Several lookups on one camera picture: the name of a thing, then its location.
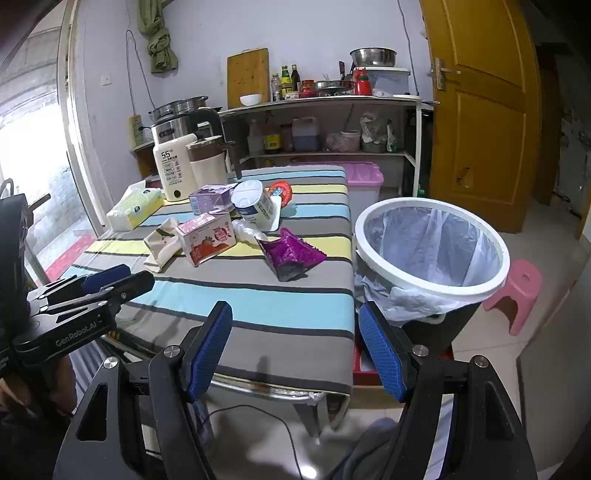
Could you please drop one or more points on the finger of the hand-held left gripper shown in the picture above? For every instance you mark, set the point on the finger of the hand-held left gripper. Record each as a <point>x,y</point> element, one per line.
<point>129,286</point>
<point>106,277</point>

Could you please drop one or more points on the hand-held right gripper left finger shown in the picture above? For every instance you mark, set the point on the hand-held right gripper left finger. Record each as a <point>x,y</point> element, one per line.
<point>212,350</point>

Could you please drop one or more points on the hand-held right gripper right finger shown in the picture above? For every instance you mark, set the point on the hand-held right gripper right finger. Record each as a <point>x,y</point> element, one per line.
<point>381,350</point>

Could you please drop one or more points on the cream paper wrapper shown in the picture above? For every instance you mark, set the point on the cream paper wrapper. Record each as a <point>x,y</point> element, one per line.
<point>159,244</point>

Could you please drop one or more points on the white trash bin with liner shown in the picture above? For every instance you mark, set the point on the white trash bin with liner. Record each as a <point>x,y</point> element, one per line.
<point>466,330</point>

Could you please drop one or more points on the pink strawberry milk carton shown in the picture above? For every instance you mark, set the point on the pink strawberry milk carton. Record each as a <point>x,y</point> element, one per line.
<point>205,237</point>

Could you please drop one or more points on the translucent white trash bag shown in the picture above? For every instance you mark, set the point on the translucent white trash bag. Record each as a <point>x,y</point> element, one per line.
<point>429,244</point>

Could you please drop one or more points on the purple milk carton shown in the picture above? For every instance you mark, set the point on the purple milk carton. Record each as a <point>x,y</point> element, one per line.
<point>210,198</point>

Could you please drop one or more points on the purple snack packet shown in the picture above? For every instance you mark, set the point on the purple snack packet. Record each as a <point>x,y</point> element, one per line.
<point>288,254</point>

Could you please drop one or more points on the white plastic wrapper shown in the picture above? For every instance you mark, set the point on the white plastic wrapper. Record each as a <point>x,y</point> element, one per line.
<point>247,230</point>

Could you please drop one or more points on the blue white milk carton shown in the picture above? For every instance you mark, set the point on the blue white milk carton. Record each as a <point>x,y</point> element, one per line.
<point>254,205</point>

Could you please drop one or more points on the red round lid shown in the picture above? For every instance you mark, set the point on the red round lid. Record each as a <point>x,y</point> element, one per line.
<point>282,191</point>

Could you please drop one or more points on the person's left hand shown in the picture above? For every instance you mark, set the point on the person's left hand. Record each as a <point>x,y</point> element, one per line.
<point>51,390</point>

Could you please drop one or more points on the green and white tissue pack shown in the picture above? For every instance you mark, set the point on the green and white tissue pack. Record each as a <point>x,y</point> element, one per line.
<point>134,205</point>

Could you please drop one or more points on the striped tablecloth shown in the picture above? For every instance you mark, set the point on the striped tablecloth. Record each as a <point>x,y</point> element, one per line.
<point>277,300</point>

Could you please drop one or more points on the metal rimmed table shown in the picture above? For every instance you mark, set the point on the metal rimmed table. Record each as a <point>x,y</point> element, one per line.
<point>309,415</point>

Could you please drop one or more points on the person's grey pants leg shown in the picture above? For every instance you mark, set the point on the person's grey pants leg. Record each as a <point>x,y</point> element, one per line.
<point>364,452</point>

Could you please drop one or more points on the wooden side cabinet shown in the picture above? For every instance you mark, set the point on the wooden side cabinet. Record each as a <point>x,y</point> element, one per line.
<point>141,159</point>

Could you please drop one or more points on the white water warmer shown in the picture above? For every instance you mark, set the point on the white water warmer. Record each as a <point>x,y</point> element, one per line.
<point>173,170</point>

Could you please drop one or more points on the yellow power strip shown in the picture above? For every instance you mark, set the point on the yellow power strip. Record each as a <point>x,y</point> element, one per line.
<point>134,131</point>

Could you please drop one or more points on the pink plastic stool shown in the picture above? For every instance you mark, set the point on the pink plastic stool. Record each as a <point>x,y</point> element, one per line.
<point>521,281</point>

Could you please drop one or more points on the glass balcony door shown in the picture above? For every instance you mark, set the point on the glass balcony door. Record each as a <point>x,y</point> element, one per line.
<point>27,138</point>

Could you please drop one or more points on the stainless steel electric pot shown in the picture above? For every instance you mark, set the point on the stainless steel electric pot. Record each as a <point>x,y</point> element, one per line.
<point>168,129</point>

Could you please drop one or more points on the pink lidded storage box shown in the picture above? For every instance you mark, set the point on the pink lidded storage box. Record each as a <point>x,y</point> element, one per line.
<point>364,177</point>

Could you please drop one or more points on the clear plastic bottle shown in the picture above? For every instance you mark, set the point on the clear plastic bottle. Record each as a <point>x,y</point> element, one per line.
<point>255,138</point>

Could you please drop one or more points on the green bowl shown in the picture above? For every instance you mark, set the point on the green bowl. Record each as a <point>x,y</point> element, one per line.
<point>373,147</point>

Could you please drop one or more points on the dark bottle yellow label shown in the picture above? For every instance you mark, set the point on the dark bottle yellow label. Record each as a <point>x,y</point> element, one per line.
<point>272,141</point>

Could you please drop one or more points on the white plastic tub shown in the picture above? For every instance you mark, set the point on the white plastic tub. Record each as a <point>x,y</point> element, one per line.
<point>351,141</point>

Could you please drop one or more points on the white kitchen shelf unit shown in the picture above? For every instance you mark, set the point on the white kitchen shelf unit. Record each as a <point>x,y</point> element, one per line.
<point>300,153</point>

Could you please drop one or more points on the white bowl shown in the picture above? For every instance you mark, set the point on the white bowl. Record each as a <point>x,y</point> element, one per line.
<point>250,100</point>

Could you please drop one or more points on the crumpled white green plastic bag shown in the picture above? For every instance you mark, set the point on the crumpled white green plastic bag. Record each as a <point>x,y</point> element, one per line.
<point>376,127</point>

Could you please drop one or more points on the plastic oil jug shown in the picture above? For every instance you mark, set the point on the plastic oil jug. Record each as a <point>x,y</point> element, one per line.
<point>305,136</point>

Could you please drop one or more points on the green hanging cloth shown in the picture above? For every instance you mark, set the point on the green hanging cloth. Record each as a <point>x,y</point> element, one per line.
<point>159,50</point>

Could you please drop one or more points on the yellow wooden door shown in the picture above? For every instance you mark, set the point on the yellow wooden door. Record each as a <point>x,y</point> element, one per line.
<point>485,138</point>

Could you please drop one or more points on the wooden cutting board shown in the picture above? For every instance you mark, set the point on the wooden cutting board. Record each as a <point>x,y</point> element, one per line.
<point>247,78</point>

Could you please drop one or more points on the clear seasoning bottle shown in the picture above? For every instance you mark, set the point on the clear seasoning bottle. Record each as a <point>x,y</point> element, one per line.
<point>276,90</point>

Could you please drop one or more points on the green capped yellow bottle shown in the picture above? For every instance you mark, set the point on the green capped yellow bottle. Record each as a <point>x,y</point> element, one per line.
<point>286,83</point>

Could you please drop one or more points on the white flat round device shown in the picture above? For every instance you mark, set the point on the white flat round device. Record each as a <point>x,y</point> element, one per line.
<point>406,95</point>

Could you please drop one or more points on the dark sauce bottle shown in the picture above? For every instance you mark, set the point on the dark sauce bottle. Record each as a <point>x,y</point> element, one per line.
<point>295,81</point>

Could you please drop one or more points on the red jar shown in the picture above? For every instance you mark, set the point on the red jar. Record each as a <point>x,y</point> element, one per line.
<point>307,90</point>

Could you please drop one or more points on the red squeeze bottle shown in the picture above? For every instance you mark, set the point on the red squeeze bottle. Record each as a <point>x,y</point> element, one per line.
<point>362,85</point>

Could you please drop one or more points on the clear plastic storage container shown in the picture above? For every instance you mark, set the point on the clear plastic storage container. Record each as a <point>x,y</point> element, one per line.
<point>392,83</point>

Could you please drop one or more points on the stainless steel pan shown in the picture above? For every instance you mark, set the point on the stainless steel pan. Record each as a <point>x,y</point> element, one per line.
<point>330,85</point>

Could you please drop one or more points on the stainless steel basin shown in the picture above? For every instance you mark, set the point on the stainless steel basin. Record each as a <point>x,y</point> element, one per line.
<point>373,57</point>

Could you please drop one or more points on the white wall socket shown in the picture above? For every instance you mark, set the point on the white wall socket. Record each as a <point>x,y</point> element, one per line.
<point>106,80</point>

